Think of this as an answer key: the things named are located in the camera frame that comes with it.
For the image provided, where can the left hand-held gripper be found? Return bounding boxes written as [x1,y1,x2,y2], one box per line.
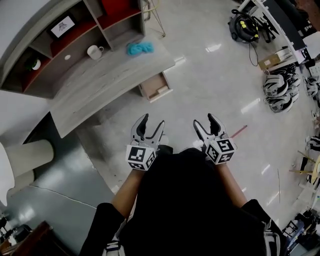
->
[125,113,166,172]

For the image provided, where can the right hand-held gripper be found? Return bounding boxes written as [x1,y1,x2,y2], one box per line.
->
[192,113,238,166]

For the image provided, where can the wooden drawer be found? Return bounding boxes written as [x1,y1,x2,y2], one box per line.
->
[138,71,174,103]

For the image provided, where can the person's left forearm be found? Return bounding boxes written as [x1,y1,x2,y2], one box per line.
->
[110,167,147,221]

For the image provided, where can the person's right forearm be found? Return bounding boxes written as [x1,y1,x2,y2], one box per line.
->
[214,162,249,210]

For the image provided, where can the red floor stick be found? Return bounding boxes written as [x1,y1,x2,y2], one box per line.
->
[228,124,248,139]

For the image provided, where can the grey wooden desk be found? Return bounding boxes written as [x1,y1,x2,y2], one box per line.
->
[48,41,176,139]

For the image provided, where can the pile of white headsets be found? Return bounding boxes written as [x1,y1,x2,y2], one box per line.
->
[262,63,301,114]

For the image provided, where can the person's black clothing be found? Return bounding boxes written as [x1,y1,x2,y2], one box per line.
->
[79,144,283,256]

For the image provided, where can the blue fluffy cloth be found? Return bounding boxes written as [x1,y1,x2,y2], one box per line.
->
[125,41,155,57]

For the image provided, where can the flat cardboard box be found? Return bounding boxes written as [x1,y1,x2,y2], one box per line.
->
[257,53,288,71]

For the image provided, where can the white mug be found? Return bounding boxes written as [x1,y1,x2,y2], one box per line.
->
[86,44,105,61]

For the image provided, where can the light wooden stool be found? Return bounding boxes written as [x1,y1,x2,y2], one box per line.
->
[289,149,320,187]

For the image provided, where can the black yellow vacuum cleaner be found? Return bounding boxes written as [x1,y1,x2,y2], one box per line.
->
[227,8,261,45]

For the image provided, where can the grey desk shelf hutch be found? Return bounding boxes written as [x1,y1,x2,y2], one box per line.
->
[0,0,146,100]

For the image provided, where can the black office chair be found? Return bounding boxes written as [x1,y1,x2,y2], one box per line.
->
[257,13,281,44]

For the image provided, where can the white-topped beige round stand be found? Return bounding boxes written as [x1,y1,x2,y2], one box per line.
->
[0,138,56,208]

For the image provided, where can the white office desk row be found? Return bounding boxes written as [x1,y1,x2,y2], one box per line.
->
[246,0,320,63]

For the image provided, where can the small potted plant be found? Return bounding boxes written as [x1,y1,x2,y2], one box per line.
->
[24,57,42,72]

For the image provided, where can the dark wooden chair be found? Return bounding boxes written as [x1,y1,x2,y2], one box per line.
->
[9,219,63,256]

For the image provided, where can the black vacuum cable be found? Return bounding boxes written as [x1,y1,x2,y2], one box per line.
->
[248,41,260,67]

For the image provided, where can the white floor cable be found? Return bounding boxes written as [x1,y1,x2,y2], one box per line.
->
[29,184,99,209]

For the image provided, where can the white wire-leg side table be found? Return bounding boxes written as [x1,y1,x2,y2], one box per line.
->
[143,0,167,39]

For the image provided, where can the white shoulder strap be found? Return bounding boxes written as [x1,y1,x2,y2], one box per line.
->
[104,239,123,256]
[262,219,282,256]

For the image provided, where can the black picture frame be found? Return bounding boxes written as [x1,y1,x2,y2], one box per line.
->
[46,13,77,40]

